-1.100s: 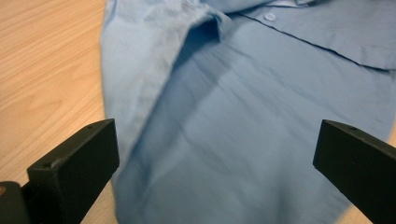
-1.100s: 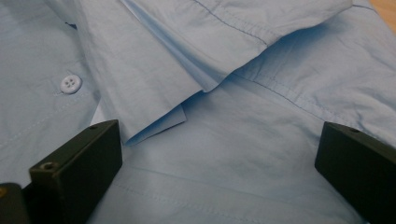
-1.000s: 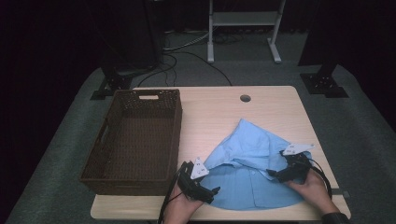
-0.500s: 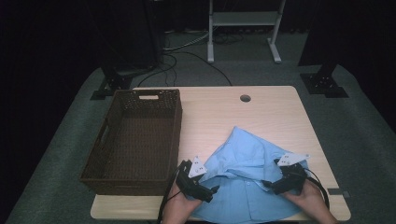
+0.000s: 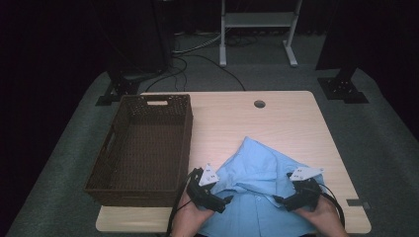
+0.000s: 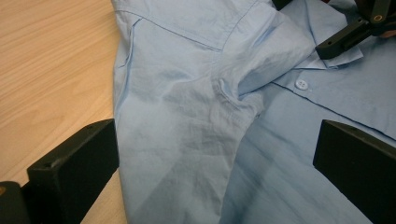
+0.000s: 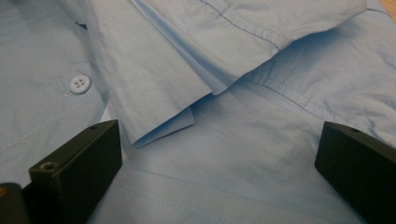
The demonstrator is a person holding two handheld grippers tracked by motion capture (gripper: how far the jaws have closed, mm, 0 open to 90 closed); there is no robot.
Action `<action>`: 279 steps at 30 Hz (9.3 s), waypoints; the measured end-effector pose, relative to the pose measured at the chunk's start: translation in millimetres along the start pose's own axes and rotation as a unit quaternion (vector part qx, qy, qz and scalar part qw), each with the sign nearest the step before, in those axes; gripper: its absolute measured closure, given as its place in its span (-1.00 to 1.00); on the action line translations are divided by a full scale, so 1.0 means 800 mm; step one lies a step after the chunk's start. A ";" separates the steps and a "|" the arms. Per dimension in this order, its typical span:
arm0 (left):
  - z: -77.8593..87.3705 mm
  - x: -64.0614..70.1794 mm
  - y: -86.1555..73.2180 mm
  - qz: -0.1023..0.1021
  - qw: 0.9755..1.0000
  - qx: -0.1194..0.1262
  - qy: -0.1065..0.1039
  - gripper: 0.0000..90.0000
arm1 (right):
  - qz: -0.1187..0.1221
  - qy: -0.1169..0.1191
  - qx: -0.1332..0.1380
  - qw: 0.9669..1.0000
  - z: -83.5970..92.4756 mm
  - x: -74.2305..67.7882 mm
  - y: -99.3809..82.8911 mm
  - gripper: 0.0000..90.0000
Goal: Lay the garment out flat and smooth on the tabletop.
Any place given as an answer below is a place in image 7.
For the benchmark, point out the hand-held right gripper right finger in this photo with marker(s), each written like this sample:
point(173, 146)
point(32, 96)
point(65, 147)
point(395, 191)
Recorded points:
point(361, 177)

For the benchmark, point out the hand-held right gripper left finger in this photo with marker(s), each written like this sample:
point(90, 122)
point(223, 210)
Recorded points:
point(74, 177)

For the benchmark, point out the light blue shirt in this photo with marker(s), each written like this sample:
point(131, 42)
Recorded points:
point(249, 140)

